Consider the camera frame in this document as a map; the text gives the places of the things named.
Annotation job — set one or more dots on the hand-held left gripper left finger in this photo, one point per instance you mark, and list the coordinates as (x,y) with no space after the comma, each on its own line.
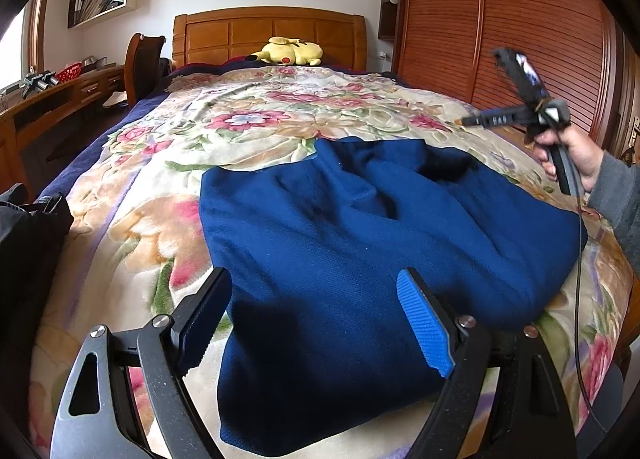
(207,309)

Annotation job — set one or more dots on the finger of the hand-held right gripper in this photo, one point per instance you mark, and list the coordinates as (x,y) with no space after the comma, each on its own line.
(520,71)
(495,119)

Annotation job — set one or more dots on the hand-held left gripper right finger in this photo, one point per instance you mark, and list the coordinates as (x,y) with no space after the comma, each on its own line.
(425,324)

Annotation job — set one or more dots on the blue coat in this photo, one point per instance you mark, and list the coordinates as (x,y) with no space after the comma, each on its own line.
(350,239)

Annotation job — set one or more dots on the person's right forearm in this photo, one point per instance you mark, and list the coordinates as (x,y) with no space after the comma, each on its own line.
(617,199)

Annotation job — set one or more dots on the person's right hand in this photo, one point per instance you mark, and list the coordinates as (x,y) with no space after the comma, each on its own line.
(580,154)

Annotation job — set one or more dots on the wooden wardrobe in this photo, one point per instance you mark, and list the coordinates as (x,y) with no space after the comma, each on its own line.
(500,4)

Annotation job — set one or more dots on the floral blanket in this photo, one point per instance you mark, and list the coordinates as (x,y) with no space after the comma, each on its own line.
(165,199)

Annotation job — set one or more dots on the black clothing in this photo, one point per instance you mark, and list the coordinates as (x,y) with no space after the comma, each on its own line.
(30,249)

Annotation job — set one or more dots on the navy bed sheet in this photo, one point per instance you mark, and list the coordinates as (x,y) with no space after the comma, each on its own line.
(100,139)

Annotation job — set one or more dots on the yellow plush toy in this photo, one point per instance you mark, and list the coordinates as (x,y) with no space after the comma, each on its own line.
(290,51)

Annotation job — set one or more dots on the wooden chair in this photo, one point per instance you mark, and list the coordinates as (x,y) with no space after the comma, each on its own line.
(145,64)

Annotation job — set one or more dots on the wooden desk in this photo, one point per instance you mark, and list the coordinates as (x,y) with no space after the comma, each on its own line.
(45,104)

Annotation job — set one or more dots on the wooden bed headboard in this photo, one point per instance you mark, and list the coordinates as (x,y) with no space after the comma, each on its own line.
(240,34)

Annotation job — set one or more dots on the red basket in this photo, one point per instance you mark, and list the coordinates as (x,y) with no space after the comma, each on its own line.
(69,73)

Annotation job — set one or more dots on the dark tool on desk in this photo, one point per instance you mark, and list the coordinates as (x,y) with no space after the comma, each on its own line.
(40,83)

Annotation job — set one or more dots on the wooden window frame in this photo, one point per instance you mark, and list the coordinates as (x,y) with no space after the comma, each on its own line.
(37,29)

